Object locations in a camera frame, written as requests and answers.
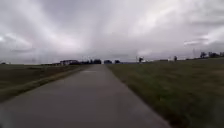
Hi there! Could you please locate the row of distant trees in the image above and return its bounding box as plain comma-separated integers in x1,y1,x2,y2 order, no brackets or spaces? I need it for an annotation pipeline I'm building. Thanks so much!
79,58,122,65

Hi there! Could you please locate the grass field with slope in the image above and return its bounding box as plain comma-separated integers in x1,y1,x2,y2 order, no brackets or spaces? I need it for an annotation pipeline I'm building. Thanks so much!
0,63,90,103

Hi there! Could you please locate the grey paved path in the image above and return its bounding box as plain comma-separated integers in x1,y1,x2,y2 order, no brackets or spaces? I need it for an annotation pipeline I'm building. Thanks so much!
0,63,172,128

